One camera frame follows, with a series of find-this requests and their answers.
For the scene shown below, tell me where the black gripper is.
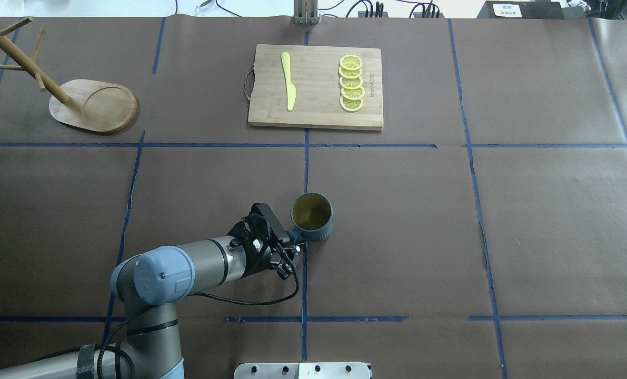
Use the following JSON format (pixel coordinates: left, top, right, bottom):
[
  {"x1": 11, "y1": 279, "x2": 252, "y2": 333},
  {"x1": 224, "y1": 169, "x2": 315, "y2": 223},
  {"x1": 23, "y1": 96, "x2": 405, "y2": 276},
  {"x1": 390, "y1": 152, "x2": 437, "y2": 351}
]
[{"x1": 228, "y1": 203, "x2": 301, "y2": 277}]

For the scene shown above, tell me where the dark blue mug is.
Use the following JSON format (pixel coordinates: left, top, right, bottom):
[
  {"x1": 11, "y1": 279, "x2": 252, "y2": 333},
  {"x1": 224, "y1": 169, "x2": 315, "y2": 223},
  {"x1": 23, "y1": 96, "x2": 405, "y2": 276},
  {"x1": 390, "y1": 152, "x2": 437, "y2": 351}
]
[{"x1": 289, "y1": 192, "x2": 333, "y2": 244}]

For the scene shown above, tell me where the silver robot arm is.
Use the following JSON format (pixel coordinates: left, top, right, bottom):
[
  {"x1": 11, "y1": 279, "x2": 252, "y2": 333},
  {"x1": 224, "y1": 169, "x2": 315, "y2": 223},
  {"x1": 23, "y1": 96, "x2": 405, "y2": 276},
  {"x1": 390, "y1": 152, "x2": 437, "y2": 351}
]
[{"x1": 0, "y1": 203, "x2": 303, "y2": 378}]

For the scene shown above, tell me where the wooden cup storage rack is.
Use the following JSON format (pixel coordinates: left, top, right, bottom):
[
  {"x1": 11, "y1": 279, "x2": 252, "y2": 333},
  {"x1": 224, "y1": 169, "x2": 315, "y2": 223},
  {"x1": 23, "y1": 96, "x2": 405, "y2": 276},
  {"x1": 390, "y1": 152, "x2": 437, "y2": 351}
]
[{"x1": 0, "y1": 16, "x2": 138, "y2": 134}]

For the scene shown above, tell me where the yellow plastic knife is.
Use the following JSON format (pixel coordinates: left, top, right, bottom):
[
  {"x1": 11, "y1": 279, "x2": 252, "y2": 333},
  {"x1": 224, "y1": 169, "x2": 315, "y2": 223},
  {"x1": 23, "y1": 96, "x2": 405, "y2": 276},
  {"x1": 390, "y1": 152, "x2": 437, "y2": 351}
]
[{"x1": 281, "y1": 51, "x2": 296, "y2": 111}]

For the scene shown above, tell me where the lemon slice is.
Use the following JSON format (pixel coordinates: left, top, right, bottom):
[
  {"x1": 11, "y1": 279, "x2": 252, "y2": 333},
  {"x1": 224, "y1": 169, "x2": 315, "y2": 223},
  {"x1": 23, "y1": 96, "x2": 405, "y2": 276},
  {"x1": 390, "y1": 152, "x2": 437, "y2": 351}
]
[
  {"x1": 338, "y1": 67, "x2": 362, "y2": 79},
  {"x1": 339, "y1": 96, "x2": 364, "y2": 112},
  {"x1": 340, "y1": 86, "x2": 365, "y2": 101},
  {"x1": 338, "y1": 54, "x2": 362, "y2": 71},
  {"x1": 339, "y1": 76, "x2": 364, "y2": 89}
]

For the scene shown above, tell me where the bamboo cutting board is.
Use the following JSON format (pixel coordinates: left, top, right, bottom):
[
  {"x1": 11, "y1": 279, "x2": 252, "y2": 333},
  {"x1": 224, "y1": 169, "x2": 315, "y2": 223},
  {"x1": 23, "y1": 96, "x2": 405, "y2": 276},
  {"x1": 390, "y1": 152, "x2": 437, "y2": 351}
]
[{"x1": 247, "y1": 45, "x2": 384, "y2": 131}]

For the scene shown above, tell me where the black electronics box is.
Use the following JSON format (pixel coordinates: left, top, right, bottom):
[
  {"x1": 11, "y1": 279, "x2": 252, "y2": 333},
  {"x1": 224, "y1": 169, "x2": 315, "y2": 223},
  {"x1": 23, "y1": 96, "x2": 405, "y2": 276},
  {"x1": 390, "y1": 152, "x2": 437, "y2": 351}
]
[{"x1": 476, "y1": 1, "x2": 564, "y2": 20}]

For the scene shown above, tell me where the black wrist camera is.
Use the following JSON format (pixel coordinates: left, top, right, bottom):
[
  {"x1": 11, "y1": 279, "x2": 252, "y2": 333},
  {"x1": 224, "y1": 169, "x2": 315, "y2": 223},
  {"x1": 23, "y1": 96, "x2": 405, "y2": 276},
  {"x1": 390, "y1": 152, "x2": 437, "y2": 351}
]
[{"x1": 270, "y1": 253, "x2": 298, "y2": 281}]

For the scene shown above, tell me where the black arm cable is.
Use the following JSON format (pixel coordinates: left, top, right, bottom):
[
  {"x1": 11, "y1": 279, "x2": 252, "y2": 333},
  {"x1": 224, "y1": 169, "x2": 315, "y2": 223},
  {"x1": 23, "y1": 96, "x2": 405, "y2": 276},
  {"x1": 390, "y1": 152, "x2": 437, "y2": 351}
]
[{"x1": 187, "y1": 252, "x2": 300, "y2": 306}]

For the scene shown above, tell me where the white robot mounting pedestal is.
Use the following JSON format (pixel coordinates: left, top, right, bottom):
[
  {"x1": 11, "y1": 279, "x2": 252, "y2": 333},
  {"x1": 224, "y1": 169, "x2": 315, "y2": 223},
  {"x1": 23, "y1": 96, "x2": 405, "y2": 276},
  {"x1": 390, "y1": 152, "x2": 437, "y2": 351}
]
[{"x1": 233, "y1": 362, "x2": 373, "y2": 378}]

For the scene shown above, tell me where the aluminium frame post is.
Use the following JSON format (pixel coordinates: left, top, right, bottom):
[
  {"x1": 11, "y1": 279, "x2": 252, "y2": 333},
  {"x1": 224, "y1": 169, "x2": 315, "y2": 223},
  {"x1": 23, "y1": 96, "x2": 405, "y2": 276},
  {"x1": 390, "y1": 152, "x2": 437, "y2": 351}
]
[{"x1": 293, "y1": 0, "x2": 320, "y2": 25}]

